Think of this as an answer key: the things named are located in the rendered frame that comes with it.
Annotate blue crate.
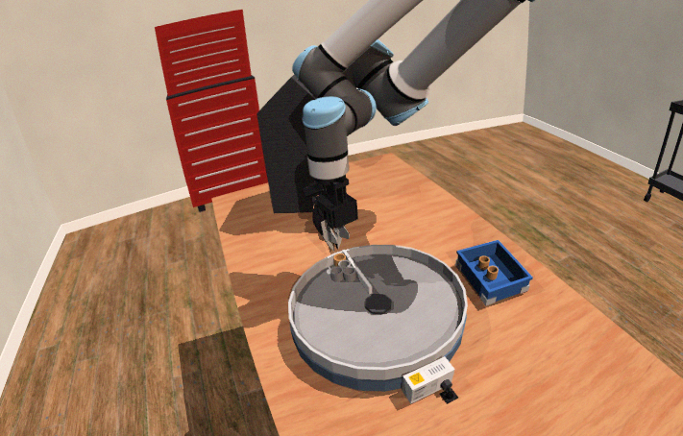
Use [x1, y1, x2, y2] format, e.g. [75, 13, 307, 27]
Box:
[455, 240, 533, 306]

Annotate bronze bushing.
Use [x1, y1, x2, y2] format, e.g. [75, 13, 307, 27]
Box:
[486, 266, 499, 280]
[334, 254, 346, 267]
[478, 256, 490, 270]

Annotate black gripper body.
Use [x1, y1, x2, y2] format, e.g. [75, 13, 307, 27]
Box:
[313, 175, 358, 230]

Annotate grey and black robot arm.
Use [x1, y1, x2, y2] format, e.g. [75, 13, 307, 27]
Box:
[292, 0, 525, 180]

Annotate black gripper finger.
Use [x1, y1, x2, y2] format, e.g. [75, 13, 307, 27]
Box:
[334, 225, 350, 249]
[312, 208, 338, 251]

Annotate round grey turntable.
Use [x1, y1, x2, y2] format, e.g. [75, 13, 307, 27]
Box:
[288, 245, 468, 404]

